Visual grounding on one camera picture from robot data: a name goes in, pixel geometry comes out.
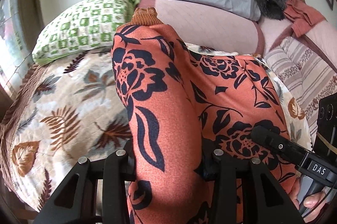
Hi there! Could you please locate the black furry cushion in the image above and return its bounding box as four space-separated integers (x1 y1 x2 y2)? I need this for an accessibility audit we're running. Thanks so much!
256 0 287 20

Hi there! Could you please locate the stained glass window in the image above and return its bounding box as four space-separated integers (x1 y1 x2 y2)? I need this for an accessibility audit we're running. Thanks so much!
0 0 33 99

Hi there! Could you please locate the pink cylindrical bolster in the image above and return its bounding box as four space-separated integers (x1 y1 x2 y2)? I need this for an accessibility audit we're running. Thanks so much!
138 0 265 55

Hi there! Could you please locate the person's right hand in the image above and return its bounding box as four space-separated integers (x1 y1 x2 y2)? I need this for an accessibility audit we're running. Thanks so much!
289 178 327 223

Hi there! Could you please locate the striped floral folded quilt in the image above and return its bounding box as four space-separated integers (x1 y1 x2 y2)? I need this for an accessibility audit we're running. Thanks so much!
265 37 336 141

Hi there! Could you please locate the leaf-patterned beige bedspread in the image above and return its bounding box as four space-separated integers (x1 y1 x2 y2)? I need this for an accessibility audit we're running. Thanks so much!
0 42 314 214

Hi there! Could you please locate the orange black floral garment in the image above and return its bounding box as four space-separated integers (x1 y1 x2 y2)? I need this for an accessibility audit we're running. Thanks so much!
111 8 299 223

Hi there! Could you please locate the green white checkered pillow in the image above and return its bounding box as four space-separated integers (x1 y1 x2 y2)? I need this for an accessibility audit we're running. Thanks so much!
32 0 140 66

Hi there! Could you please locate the salmon pink cloth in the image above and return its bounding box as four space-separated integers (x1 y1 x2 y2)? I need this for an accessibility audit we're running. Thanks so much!
283 0 326 37

